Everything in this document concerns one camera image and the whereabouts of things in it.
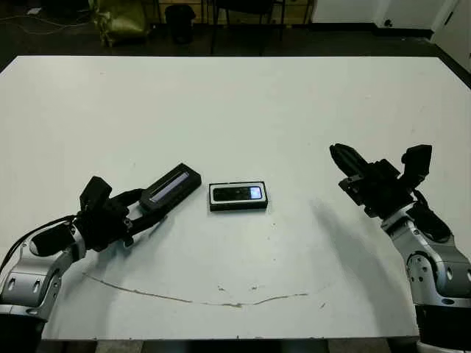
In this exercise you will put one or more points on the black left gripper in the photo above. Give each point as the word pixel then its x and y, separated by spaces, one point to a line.
pixel 105 224

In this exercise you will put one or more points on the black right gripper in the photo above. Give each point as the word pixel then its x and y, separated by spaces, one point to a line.
pixel 382 191

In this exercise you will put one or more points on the black box lid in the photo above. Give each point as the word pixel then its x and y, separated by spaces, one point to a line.
pixel 173 185

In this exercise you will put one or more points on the black pocket camera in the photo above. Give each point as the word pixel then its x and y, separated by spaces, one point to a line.
pixel 235 193

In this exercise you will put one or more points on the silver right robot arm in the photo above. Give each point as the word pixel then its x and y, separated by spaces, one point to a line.
pixel 434 272

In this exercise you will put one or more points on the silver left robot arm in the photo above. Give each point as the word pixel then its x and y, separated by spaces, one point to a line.
pixel 33 279

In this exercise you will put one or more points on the black box with white insert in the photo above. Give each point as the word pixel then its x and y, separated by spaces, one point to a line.
pixel 239 206

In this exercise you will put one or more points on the white door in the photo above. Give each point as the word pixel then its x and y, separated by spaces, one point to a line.
pixel 458 22

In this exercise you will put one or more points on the yellow-green plastic bag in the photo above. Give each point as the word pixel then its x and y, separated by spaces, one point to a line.
pixel 123 22

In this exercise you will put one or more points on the black waste bin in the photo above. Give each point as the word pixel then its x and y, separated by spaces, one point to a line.
pixel 179 24

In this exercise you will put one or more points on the white paper sheet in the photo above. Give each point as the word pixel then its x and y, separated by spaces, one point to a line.
pixel 34 10

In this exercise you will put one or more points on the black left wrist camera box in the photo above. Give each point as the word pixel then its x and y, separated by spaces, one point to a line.
pixel 95 193

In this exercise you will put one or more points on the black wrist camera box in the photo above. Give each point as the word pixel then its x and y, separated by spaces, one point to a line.
pixel 417 162
pixel 95 193

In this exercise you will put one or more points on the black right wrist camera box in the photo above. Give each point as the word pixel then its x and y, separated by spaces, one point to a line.
pixel 417 162

